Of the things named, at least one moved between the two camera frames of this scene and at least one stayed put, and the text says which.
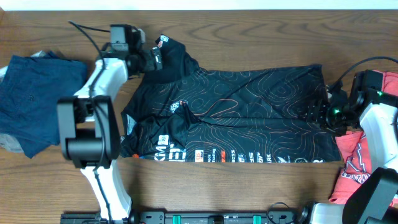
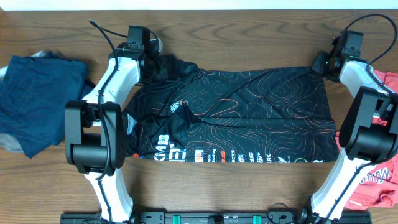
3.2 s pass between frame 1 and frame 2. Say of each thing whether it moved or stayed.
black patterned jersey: stayed
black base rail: stayed
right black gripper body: moved
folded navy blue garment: stayed
